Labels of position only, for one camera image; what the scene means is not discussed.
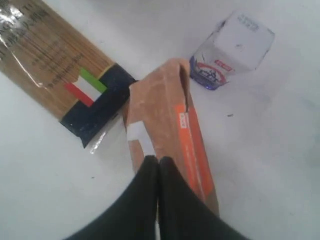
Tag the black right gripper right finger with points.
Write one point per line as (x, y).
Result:
(182, 215)

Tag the brown kraft pouch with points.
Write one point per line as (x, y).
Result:
(161, 120)

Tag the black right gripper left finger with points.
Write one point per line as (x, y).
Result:
(132, 216)

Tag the spaghetti package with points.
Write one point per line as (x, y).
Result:
(59, 68)

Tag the small blue white packet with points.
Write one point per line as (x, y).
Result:
(238, 45)

